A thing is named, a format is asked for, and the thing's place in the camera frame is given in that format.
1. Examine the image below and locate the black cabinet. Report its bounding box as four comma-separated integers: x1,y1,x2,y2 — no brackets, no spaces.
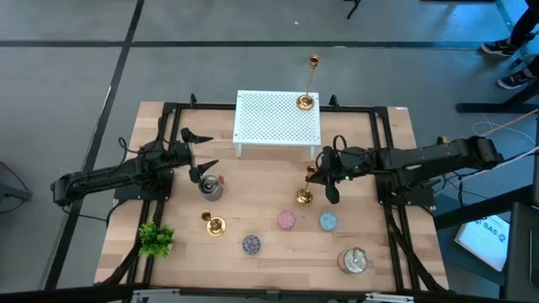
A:
503,201,539,302

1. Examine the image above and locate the blue patterned candle tin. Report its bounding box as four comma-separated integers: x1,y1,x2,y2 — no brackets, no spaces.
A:
318,211,339,232

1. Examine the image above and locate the white perforated metal shelf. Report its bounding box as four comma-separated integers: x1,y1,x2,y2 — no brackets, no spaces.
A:
232,89,323,161

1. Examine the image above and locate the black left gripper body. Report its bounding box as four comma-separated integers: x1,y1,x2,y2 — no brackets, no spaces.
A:
167,127,203,184

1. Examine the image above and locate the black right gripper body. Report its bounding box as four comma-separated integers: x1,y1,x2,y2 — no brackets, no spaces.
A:
315,142,378,206

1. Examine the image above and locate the orange cable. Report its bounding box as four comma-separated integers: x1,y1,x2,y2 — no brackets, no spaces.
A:
479,108,539,138

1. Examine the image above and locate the black stand leg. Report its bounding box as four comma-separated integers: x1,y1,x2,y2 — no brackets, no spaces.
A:
344,0,363,20

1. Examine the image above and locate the black bar with silver brackets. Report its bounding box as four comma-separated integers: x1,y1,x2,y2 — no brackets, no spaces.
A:
0,282,539,303

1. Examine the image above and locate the medium gold candlestick holder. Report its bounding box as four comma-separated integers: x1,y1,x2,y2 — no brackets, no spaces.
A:
295,164,318,205

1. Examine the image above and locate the silver tin can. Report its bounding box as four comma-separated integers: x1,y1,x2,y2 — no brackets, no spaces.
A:
197,173,227,202
336,247,369,275

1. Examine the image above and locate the green artificial plant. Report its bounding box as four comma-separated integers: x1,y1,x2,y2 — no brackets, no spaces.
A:
137,221,175,258

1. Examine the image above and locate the black desk foot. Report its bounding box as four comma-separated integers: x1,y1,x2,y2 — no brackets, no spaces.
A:
455,79,539,114

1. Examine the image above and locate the purple patterned candle tin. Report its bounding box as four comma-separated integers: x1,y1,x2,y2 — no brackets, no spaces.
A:
242,234,262,255

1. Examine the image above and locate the white printed sign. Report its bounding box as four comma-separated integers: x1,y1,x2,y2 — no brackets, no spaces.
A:
453,214,510,273

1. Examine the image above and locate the tall gold candlestick holder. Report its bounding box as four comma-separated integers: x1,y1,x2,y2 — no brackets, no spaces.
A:
296,53,321,112

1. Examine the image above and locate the pink patterned candle tin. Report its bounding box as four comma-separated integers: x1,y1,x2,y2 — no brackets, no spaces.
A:
276,210,296,231

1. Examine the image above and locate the short gold candlestick holder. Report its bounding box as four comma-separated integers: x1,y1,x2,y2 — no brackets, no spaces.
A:
200,210,227,237

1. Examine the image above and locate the white cable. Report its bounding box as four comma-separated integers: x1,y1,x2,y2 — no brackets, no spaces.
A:
461,113,539,180

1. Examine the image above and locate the black floor beam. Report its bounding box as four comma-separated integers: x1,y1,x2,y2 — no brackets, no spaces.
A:
433,184,536,231

